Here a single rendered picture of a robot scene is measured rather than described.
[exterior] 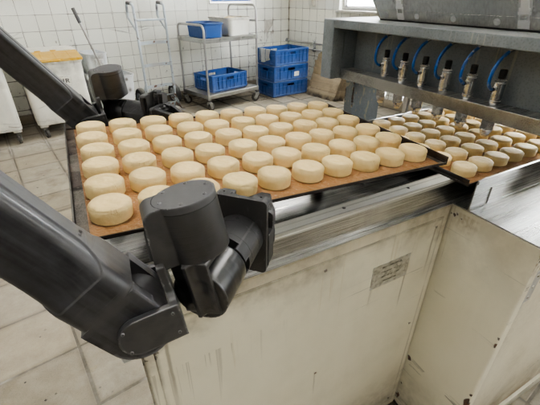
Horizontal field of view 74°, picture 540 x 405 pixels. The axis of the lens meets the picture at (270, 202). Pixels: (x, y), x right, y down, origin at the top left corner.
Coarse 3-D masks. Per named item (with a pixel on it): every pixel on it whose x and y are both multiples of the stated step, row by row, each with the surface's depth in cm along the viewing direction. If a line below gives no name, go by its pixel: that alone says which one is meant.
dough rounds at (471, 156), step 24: (384, 120) 105; (408, 120) 106; (480, 120) 105; (432, 144) 88; (456, 144) 90; (480, 144) 89; (504, 144) 90; (528, 144) 88; (456, 168) 77; (480, 168) 78; (504, 168) 81
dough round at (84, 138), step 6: (84, 132) 63; (90, 132) 63; (96, 132) 63; (102, 132) 64; (78, 138) 61; (84, 138) 61; (90, 138) 61; (96, 138) 61; (102, 138) 62; (78, 144) 61; (84, 144) 60
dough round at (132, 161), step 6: (126, 156) 55; (132, 156) 55; (138, 156) 55; (144, 156) 56; (150, 156) 56; (126, 162) 54; (132, 162) 53; (138, 162) 53; (144, 162) 54; (150, 162) 54; (156, 162) 56; (126, 168) 54; (132, 168) 53
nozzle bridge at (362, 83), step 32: (352, 32) 103; (384, 32) 85; (416, 32) 77; (448, 32) 71; (480, 32) 66; (512, 32) 66; (352, 64) 108; (416, 64) 89; (480, 64) 76; (512, 64) 70; (352, 96) 115; (416, 96) 85; (448, 96) 78; (480, 96) 77; (512, 96) 72
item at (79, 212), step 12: (168, 120) 78; (360, 120) 82; (72, 132) 69; (72, 144) 64; (72, 156) 59; (432, 156) 67; (444, 156) 64; (72, 168) 55; (420, 168) 62; (72, 180) 52; (360, 180) 56; (372, 180) 57; (72, 192) 49; (312, 192) 52; (72, 204) 44; (84, 204) 46; (72, 216) 42; (84, 216) 44; (84, 228) 42
